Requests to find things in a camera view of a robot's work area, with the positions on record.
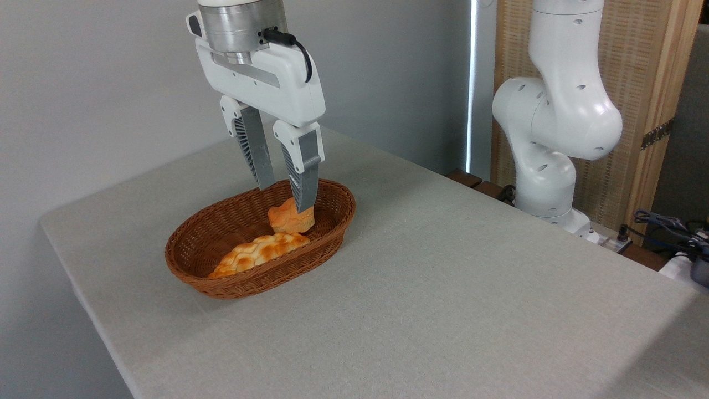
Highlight wood and rattan folding screen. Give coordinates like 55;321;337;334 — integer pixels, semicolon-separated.
491;0;704;244

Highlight long golden braided bread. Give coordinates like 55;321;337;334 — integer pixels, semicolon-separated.
208;232;311;279

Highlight small golden bread piece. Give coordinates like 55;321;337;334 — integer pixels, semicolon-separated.
268;197;315;234

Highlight dark metal screen hinge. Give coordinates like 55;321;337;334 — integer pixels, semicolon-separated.
641;118;675;150

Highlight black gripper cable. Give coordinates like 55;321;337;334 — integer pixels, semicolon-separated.
260;28;314;84

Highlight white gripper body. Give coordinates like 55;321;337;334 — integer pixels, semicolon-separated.
187;10;326;129

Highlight black tangled cables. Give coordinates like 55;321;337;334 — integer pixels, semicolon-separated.
619;209;709;257

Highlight brown oval wicker basket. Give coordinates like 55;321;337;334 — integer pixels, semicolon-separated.
165;178;356;300

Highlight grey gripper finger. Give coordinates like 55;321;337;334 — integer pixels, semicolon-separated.
273;120;325;214
220;95;276;191

